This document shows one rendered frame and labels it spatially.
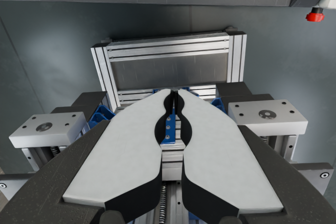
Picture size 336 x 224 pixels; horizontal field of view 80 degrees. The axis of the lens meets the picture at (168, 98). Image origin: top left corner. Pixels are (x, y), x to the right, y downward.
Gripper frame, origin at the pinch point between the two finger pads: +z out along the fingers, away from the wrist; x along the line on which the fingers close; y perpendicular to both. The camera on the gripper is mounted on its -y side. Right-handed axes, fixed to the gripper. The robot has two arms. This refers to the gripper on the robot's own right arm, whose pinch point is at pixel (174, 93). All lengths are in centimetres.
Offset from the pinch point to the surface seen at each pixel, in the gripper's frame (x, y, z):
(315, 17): 32, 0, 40
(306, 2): 21.0, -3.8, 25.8
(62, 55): -77, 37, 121
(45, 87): -96, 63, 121
